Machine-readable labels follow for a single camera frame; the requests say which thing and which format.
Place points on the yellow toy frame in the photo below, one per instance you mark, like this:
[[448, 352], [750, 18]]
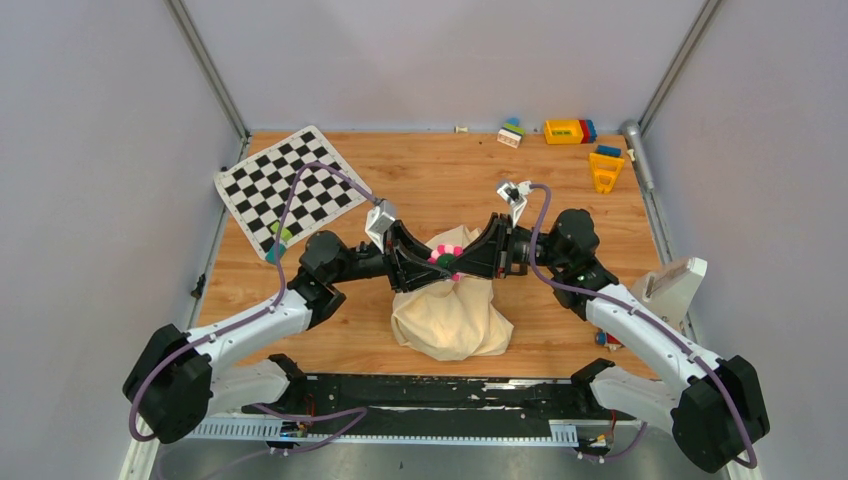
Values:
[[605, 171]]

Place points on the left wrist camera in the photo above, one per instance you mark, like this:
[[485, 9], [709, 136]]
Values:
[[379, 219]]

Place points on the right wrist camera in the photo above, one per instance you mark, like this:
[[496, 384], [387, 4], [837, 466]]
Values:
[[515, 195]]

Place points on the colourful toy car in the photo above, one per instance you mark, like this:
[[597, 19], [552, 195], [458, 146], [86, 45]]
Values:
[[607, 341]]

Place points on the green blue brick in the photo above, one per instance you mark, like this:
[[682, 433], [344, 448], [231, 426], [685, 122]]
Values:
[[513, 125]]

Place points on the lime green block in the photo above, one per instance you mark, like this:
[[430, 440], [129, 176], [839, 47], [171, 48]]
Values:
[[283, 233]]

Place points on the blue toy brick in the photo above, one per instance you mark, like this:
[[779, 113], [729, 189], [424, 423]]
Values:
[[609, 151]]

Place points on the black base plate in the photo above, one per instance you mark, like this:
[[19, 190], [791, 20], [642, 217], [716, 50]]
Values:
[[442, 406]]

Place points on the cream yellow garment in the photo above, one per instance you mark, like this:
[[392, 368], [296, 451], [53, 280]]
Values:
[[451, 320]]

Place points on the black white chessboard mat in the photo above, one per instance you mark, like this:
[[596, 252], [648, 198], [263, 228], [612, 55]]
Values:
[[301, 181]]

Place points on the yellow toy bin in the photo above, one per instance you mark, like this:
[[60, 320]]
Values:
[[563, 132]]

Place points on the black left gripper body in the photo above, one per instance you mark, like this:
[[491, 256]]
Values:
[[365, 262]]

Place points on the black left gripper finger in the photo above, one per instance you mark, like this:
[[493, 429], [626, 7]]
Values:
[[414, 275], [401, 247]]

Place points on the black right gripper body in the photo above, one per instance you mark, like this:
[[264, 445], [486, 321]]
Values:
[[545, 257]]

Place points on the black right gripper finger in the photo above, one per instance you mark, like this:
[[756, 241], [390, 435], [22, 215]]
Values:
[[487, 267], [492, 241]]

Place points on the grey metal cylinder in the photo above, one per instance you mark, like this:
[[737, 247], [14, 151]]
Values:
[[633, 135]]

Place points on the red blue brick stack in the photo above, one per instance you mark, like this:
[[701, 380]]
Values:
[[589, 133]]

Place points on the white toy brick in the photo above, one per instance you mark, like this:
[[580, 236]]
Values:
[[509, 138]]

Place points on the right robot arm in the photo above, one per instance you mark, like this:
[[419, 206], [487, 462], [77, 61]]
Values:
[[712, 407]]

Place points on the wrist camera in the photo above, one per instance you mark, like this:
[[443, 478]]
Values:
[[515, 195], [379, 219]]

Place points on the pink flower brooch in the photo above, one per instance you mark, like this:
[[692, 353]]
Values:
[[444, 255]]

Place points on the teal block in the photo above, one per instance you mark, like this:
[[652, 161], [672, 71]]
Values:
[[275, 253]]

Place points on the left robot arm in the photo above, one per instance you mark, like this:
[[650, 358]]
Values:
[[181, 377]]

